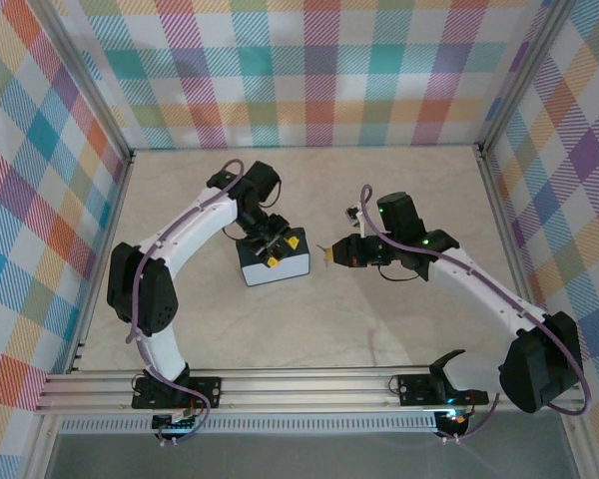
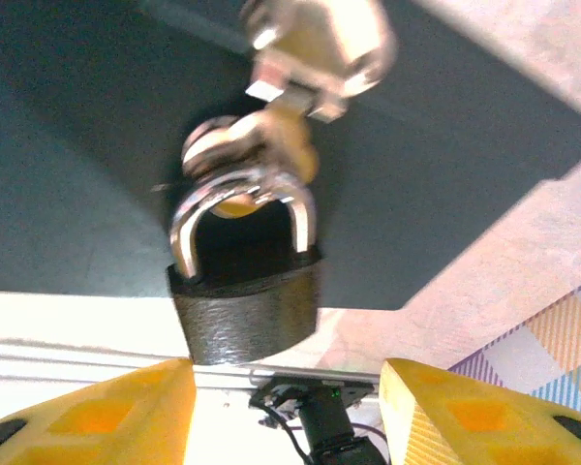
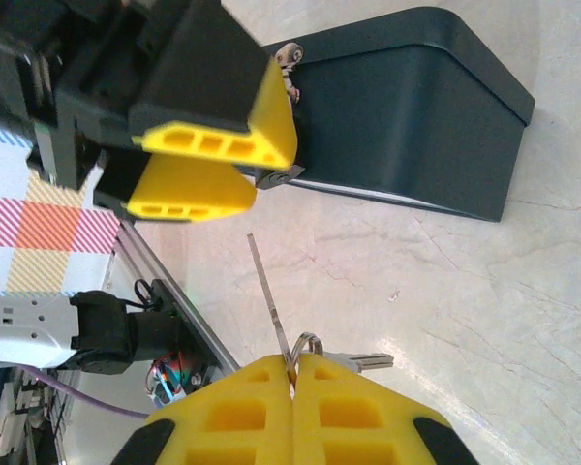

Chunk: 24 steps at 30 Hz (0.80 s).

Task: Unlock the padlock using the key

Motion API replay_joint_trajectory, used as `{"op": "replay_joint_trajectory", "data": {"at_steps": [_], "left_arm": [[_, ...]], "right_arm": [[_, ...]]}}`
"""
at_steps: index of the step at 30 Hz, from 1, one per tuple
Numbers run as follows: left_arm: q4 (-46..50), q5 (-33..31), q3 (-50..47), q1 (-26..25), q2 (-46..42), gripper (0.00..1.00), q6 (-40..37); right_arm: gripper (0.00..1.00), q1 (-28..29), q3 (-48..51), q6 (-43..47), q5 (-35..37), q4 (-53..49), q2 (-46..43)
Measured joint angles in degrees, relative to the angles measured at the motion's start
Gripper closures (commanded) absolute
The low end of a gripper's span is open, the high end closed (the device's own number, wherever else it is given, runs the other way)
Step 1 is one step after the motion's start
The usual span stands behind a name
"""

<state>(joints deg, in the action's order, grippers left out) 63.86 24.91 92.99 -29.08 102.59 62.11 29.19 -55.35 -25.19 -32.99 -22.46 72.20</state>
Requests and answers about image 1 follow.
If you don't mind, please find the starry night print tin box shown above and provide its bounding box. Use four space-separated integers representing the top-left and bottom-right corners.
235 226 311 288

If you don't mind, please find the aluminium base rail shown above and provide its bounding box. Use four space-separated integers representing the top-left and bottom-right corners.
33 368 588 414

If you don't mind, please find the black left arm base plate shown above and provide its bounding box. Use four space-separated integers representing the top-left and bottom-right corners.
131 376 224 411

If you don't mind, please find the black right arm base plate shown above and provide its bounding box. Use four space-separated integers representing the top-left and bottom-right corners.
396 372 490 406

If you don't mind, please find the slotted grey cable duct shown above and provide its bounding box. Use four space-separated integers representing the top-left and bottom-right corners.
59 416 440 435

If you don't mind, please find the aluminium corner post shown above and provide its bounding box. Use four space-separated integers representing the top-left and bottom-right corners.
32 0 135 162
477 0 573 159

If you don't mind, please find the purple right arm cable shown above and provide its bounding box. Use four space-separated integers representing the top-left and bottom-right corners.
359 184 595 444

